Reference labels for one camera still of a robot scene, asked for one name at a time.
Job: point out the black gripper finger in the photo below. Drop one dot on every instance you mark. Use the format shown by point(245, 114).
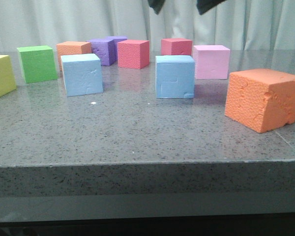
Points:
point(204, 6)
point(156, 5)

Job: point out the light blue foam cube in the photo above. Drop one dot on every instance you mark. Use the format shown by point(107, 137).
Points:
point(174, 76)
point(82, 74)

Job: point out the pale grey curtain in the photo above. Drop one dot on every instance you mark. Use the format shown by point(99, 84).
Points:
point(236, 24)

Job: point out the right red foam cube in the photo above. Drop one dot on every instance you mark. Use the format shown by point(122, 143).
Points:
point(176, 46)

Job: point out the red foam cube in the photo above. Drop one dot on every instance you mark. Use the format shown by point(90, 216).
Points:
point(176, 46)
point(133, 54)

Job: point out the left red foam cube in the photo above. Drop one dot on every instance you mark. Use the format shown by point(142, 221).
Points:
point(133, 54)

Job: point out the pink foam cube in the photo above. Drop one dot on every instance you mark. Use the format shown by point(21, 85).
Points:
point(211, 61)

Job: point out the rear purple foam cube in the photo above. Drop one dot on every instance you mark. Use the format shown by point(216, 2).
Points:
point(116, 40)

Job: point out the purple foam cube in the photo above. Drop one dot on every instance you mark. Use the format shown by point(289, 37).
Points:
point(104, 49)
point(116, 40)

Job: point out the front purple foam cube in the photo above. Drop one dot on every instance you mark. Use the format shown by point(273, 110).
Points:
point(104, 49)

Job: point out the far orange foam cube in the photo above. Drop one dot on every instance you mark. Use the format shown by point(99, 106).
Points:
point(72, 48)

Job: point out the orange foam cube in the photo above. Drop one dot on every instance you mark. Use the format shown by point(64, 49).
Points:
point(261, 99)
point(72, 48)

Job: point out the near orange foam cube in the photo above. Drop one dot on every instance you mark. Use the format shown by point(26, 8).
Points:
point(261, 99)

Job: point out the green foam cube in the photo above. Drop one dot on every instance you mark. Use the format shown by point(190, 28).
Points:
point(37, 63)

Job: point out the yellow foam cube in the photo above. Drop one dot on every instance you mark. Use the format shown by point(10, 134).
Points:
point(7, 79)

